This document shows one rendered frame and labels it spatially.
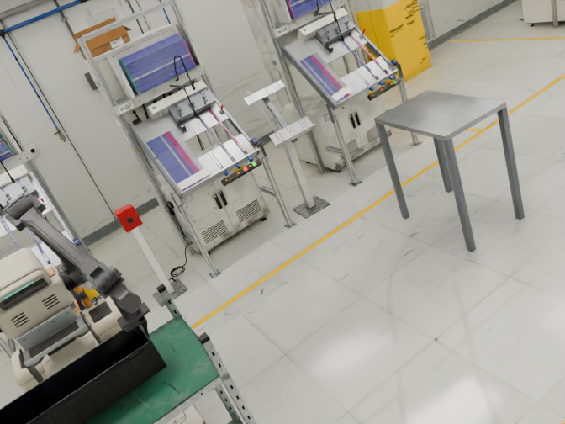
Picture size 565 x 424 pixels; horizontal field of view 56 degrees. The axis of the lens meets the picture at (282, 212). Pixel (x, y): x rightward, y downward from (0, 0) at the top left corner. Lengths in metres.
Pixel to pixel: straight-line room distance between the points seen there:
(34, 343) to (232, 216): 2.44
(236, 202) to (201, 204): 0.31
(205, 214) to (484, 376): 2.49
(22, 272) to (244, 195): 2.56
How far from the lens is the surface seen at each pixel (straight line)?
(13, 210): 1.89
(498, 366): 2.79
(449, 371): 2.80
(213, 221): 4.34
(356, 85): 4.54
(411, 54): 6.80
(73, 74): 5.56
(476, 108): 3.33
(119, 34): 4.46
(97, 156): 5.67
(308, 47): 4.71
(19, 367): 2.76
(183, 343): 1.97
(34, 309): 2.28
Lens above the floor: 2.06
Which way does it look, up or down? 27 degrees down
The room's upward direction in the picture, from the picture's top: 22 degrees counter-clockwise
